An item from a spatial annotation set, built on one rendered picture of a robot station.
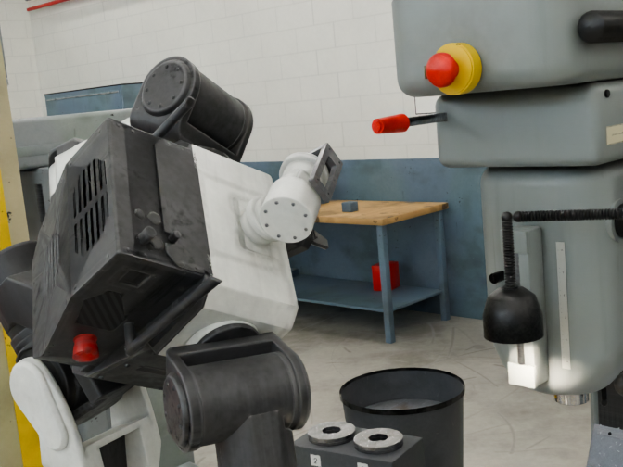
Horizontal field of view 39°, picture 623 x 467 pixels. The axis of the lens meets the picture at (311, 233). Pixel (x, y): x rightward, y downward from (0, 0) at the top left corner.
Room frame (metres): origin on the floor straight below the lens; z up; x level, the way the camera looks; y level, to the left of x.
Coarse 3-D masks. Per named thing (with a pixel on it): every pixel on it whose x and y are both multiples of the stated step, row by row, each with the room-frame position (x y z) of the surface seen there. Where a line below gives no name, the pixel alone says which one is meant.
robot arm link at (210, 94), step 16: (208, 80) 1.23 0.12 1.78; (208, 96) 1.21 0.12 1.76; (224, 96) 1.25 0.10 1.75; (192, 112) 1.20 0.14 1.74; (208, 112) 1.22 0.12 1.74; (224, 112) 1.24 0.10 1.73; (240, 112) 1.27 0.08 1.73; (208, 128) 1.23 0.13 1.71; (224, 128) 1.25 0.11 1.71; (240, 128) 1.27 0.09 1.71; (224, 144) 1.26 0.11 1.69
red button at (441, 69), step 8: (432, 56) 1.03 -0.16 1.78; (440, 56) 1.02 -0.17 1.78; (448, 56) 1.02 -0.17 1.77; (432, 64) 1.02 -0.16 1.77; (440, 64) 1.02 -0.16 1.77; (448, 64) 1.01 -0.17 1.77; (456, 64) 1.03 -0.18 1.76; (432, 72) 1.02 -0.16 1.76; (440, 72) 1.02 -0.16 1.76; (448, 72) 1.01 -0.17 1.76; (456, 72) 1.01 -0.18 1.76; (432, 80) 1.03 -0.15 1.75; (440, 80) 1.02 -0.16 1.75; (448, 80) 1.01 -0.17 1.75
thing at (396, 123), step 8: (376, 120) 1.10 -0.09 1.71; (384, 120) 1.09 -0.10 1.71; (392, 120) 1.10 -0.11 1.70; (400, 120) 1.11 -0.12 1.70; (408, 120) 1.12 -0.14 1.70; (416, 120) 1.14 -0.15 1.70; (424, 120) 1.15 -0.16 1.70; (432, 120) 1.17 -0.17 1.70; (440, 120) 1.18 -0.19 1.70; (376, 128) 1.09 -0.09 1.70; (384, 128) 1.09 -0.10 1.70; (392, 128) 1.10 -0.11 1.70; (400, 128) 1.11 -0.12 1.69; (408, 128) 1.12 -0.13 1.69
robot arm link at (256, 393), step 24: (240, 360) 0.97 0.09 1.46; (264, 360) 0.97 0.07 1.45; (216, 384) 0.93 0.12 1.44; (240, 384) 0.94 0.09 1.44; (264, 384) 0.94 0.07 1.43; (288, 384) 0.95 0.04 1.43; (216, 408) 0.91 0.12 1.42; (240, 408) 0.92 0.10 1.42; (264, 408) 0.94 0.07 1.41; (288, 408) 0.95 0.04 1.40; (216, 432) 0.92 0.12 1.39; (240, 432) 0.93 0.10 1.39; (264, 432) 0.93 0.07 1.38; (288, 432) 0.95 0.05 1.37; (240, 456) 0.92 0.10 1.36; (264, 456) 0.92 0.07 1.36; (288, 456) 0.94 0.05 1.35
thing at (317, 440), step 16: (320, 432) 1.57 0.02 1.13; (336, 432) 1.59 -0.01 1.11; (352, 432) 1.55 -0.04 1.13; (368, 432) 1.54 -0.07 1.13; (384, 432) 1.54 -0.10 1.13; (304, 448) 1.53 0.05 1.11; (320, 448) 1.52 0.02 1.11; (336, 448) 1.51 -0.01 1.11; (352, 448) 1.51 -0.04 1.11; (368, 448) 1.48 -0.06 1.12; (384, 448) 1.47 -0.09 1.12; (400, 448) 1.49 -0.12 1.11; (416, 448) 1.51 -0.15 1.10; (304, 464) 1.54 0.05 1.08; (320, 464) 1.52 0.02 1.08; (336, 464) 1.50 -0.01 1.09; (352, 464) 1.48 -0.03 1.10; (368, 464) 1.46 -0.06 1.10; (384, 464) 1.44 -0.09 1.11; (400, 464) 1.46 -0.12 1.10; (416, 464) 1.50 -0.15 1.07
